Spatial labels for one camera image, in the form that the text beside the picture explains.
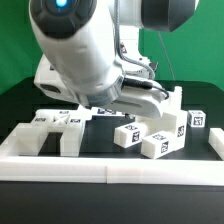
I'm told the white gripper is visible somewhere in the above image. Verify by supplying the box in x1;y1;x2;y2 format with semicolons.
34;56;170;119

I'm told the white chair back part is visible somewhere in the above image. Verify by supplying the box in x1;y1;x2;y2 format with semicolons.
16;106;92;157

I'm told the white chair seat part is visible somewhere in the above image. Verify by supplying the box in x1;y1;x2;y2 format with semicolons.
135;86;187;150

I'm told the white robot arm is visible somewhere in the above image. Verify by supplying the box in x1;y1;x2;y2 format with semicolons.
29;0;199;119

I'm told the white sheet with tags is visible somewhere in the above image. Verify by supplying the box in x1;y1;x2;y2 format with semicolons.
78;106;126;117

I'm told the white tagged cube right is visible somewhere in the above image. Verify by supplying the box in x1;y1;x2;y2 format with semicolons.
188;110;206;128

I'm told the black cable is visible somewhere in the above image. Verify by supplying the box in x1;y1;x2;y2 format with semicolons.
113;0;171;101

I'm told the white U-shaped obstacle frame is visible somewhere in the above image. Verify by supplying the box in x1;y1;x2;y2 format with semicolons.
0;123;224;186

